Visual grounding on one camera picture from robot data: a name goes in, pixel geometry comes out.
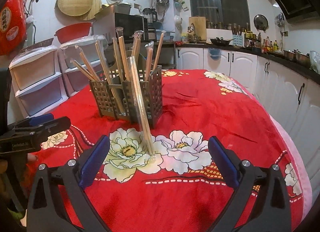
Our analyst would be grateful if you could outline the chopstick pair three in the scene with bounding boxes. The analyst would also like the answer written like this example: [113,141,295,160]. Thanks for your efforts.
[112,27,130,82]

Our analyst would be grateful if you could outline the grey perforated utensil holder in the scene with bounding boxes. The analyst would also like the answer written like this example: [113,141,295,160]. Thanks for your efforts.
[89,55,163,128]

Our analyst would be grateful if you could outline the white drawer unit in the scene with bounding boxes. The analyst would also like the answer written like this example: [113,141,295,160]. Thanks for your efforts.
[58,35,108,97]
[9,45,68,118]

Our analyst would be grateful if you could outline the chopstick pair five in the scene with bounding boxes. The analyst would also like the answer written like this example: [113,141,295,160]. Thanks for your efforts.
[95,40,125,114]

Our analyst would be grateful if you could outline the black blender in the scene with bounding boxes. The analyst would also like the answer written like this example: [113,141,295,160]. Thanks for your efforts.
[142,8,158,24]

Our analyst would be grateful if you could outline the round bamboo mat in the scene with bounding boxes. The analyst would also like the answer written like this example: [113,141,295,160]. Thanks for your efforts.
[57,0,93,17]

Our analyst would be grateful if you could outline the chopstick pair four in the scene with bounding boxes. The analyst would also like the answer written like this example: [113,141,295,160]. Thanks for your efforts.
[131,30,144,64]

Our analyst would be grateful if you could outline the black microwave oven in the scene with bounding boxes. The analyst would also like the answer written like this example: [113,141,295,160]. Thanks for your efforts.
[92,13,149,44]

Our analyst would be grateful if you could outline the person left hand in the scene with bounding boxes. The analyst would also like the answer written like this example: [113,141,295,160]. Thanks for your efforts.
[27,153,38,163]

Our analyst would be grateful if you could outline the black wok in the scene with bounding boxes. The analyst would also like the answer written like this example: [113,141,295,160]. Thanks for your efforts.
[210,37,233,46]

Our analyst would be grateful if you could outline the right white drawer unit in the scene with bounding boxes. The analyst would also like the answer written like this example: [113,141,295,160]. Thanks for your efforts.
[58,35,108,97]

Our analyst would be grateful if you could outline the hanging dark pot lid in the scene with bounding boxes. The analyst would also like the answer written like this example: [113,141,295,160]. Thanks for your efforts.
[253,14,268,31]

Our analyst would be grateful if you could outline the wooden cutting board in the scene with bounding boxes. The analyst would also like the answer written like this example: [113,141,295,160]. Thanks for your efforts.
[189,16,207,41]

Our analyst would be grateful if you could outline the red floral tablecloth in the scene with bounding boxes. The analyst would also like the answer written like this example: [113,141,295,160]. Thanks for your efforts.
[28,70,312,231]

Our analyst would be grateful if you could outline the white lower cabinets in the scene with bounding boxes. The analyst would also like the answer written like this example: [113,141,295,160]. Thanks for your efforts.
[176,44,319,195]

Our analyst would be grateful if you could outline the chopstick pair six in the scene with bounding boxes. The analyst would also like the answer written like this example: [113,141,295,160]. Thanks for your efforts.
[75,45,100,82]

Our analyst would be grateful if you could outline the chopstick pair seven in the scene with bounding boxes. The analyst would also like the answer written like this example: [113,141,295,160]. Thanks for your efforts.
[127,56,156,162]

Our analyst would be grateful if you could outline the red plastic basin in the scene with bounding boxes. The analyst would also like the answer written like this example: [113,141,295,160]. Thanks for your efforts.
[54,22,92,44]

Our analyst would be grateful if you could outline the chopstick pair one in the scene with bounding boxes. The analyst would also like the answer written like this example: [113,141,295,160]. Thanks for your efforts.
[71,59,95,81]

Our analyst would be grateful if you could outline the left white drawer unit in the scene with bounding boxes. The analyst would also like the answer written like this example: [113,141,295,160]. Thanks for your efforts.
[9,45,68,118]

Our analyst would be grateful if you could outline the red plastic bag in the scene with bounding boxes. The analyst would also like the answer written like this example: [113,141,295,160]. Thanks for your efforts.
[0,0,26,56]

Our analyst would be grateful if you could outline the chopstick pair two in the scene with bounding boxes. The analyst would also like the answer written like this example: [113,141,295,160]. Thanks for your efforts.
[144,31,166,82]

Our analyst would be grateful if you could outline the steel tray on microwave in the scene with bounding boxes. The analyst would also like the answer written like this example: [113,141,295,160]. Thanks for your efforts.
[94,3,131,19]

